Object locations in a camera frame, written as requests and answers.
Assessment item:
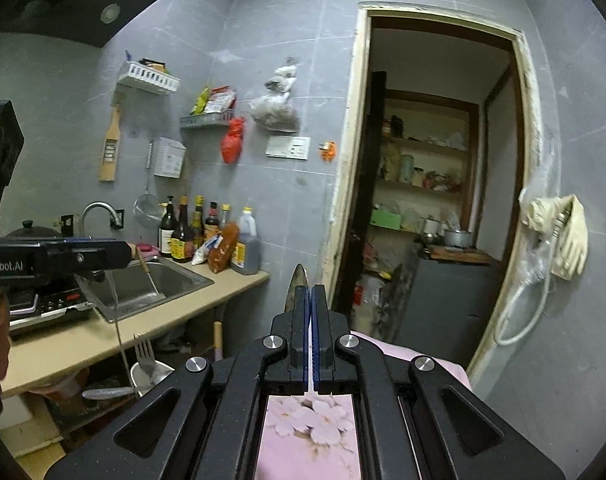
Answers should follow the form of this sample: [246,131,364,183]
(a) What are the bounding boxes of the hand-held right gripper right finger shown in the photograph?
[310,284,566,480]

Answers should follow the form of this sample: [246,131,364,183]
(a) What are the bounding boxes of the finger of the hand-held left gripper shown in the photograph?
[43,236,134,281]

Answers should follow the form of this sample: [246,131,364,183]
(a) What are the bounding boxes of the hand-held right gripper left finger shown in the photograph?
[45,284,312,480]

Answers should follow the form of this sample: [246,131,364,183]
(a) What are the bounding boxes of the short metal spoon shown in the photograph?
[284,263,314,313]

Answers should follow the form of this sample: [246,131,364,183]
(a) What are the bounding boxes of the metal fork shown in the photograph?
[134,334,157,386]

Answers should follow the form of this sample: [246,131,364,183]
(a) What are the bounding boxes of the white plastic utensil holder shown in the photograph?
[129,360,176,398]

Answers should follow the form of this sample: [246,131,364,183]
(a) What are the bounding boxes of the metal faucet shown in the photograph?
[80,201,124,241]

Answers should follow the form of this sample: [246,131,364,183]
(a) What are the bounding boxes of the steel sink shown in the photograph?
[75,255,215,323]

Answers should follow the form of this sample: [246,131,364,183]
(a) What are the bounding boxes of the white plastic bag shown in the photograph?
[360,272,398,333]

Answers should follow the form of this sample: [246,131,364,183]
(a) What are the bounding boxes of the metal strainer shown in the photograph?
[134,140,162,222]

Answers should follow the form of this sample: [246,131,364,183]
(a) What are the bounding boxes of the black induction cooker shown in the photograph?
[8,280,96,336]

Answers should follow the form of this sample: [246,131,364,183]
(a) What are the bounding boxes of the black wok with lid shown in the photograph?
[5,219,64,241]

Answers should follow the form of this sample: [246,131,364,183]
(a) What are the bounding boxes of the pink floral tablecloth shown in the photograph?
[255,330,471,480]

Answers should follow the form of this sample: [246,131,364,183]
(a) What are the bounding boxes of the white blue packet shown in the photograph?
[191,237,224,266]

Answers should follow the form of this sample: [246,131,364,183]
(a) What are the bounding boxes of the large oil jug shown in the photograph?
[230,206,261,276]

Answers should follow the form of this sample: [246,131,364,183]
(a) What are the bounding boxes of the wooden grater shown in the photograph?
[99,102,122,182]

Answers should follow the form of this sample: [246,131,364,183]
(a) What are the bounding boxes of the orange seasoning packet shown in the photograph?
[208,221,240,273]

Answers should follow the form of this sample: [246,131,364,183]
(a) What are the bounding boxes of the grey cabinet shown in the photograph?
[413,250,504,356]

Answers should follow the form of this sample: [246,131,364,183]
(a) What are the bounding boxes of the green box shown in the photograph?
[370,208,404,231]

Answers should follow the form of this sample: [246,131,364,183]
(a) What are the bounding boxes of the dark wooden door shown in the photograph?
[355,71,388,321]

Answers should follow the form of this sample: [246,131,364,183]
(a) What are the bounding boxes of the wooden cutting board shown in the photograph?
[428,245,498,266]

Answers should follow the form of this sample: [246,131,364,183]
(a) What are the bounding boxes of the large metal pot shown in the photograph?
[443,227,474,248]

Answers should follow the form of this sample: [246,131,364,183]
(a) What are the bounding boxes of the black range hood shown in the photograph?
[0,0,178,50]

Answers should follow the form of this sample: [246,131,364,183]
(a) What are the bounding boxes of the red plastic bag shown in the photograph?
[221,116,246,164]

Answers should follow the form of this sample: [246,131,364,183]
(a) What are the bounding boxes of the yellow snack packet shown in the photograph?
[190,87,211,116]

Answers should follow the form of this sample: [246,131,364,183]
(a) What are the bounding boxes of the red snack packet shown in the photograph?
[203,87,236,115]

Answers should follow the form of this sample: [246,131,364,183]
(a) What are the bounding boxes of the clear bag of dried goods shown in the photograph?
[248,57,301,133]

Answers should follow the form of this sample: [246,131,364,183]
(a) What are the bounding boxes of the wooden shelf unit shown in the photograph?
[380,89,478,251]

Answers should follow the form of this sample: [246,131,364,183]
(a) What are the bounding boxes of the clear plastic bag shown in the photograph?
[520,125,564,281]

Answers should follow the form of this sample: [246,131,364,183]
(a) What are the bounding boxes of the crumpled cream rubber glove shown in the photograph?
[519,187,566,233]

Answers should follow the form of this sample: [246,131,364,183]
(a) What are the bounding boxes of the hanging cream rubber glove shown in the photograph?
[553,195,590,282]

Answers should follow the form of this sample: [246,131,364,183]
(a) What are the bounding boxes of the white wall box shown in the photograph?
[154,137,187,179]

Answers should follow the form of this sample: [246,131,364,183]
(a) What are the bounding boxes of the white wall shelf basket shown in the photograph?
[115,60,181,95]

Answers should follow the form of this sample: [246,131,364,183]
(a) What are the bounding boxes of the grey wall shelf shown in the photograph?
[179,110,234,130]

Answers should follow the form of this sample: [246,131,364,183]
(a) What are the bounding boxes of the cream door frame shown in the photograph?
[325,2,548,386]

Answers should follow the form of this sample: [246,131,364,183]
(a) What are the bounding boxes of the white hose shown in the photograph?
[494,210,568,347]

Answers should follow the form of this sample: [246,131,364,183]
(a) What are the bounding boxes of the white wall socket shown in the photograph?
[265,136,311,160]

